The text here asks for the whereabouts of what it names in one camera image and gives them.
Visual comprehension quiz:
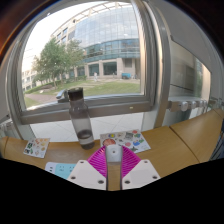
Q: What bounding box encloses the small colourful sticker sheet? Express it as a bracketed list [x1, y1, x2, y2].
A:
[22, 137, 51, 159]

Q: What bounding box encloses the small white charger block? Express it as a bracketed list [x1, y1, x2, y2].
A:
[105, 144, 123, 164]

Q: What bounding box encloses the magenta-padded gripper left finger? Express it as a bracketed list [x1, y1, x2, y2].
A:
[66, 145, 108, 191]

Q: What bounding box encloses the clear bottle with black cap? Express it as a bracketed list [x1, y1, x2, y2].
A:
[67, 87, 96, 150]

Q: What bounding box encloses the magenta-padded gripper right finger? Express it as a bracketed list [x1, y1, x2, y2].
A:
[120, 145, 161, 191]

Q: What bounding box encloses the dark window handle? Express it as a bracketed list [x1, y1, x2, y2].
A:
[55, 88, 71, 104]

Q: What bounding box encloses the large colourful sticker sheet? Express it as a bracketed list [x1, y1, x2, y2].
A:
[99, 129, 152, 154]

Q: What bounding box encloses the white rail with round knobs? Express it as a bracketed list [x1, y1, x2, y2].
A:
[167, 96, 224, 113]

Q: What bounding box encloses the white and teal power strip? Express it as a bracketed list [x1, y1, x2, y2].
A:
[44, 161, 78, 180]

